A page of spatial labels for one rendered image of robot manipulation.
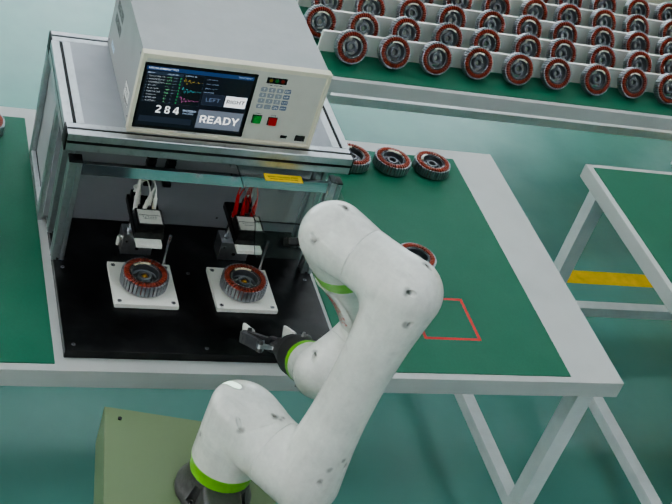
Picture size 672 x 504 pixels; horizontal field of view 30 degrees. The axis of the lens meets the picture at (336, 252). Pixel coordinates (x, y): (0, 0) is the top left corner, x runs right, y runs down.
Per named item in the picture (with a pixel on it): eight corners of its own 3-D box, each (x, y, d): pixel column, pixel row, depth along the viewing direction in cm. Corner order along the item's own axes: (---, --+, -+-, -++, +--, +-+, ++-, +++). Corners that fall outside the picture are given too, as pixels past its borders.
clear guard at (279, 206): (354, 263, 284) (362, 243, 281) (254, 257, 275) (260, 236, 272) (320, 178, 308) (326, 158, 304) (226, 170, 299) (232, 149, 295)
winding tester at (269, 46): (309, 149, 296) (333, 75, 284) (126, 131, 280) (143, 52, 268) (273, 61, 324) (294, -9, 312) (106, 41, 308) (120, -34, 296)
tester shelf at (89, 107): (349, 175, 300) (354, 159, 298) (63, 150, 275) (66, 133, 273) (306, 76, 332) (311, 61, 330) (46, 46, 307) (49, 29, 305)
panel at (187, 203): (298, 233, 328) (330, 139, 311) (43, 215, 304) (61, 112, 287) (297, 230, 329) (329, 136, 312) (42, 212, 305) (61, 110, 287)
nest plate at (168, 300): (178, 310, 291) (179, 306, 290) (114, 307, 285) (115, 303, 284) (168, 268, 302) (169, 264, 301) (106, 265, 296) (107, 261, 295)
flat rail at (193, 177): (331, 194, 302) (335, 184, 300) (73, 173, 279) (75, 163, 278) (330, 191, 303) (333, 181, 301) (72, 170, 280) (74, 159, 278)
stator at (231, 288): (268, 305, 300) (272, 293, 297) (223, 303, 295) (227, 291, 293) (259, 274, 308) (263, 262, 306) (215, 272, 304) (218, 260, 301)
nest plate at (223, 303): (276, 314, 300) (278, 310, 299) (216, 311, 294) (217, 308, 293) (263, 273, 311) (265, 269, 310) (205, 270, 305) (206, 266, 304)
